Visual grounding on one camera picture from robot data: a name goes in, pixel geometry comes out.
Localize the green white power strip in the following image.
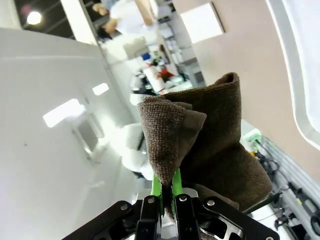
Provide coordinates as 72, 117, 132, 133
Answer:
243, 128, 263, 152

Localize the brown cloth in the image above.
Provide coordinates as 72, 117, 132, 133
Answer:
136, 72, 274, 219

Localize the green right gripper left finger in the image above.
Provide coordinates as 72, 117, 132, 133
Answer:
61, 174, 166, 240

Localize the background person in white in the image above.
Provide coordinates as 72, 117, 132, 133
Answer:
91, 0, 161, 41

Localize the green right gripper right finger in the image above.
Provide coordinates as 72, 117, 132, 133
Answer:
170, 167, 280, 240

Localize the black cable bundle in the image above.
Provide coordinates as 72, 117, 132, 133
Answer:
254, 146, 280, 177

